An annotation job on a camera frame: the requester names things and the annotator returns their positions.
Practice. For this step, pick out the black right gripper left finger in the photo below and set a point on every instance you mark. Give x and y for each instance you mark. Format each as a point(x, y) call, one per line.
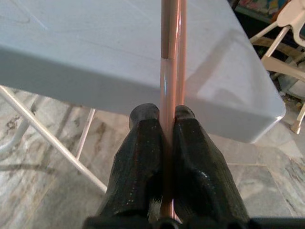
point(135, 155)

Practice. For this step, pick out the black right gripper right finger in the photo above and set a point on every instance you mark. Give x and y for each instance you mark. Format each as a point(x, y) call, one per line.
point(202, 171)

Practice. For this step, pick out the pink clothes hanger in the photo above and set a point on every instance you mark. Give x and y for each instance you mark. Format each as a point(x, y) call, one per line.
point(169, 71)

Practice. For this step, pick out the grey folding table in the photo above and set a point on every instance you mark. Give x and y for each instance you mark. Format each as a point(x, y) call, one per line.
point(95, 47)

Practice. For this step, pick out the cream baby high chair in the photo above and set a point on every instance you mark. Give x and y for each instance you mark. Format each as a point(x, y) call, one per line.
point(281, 64)

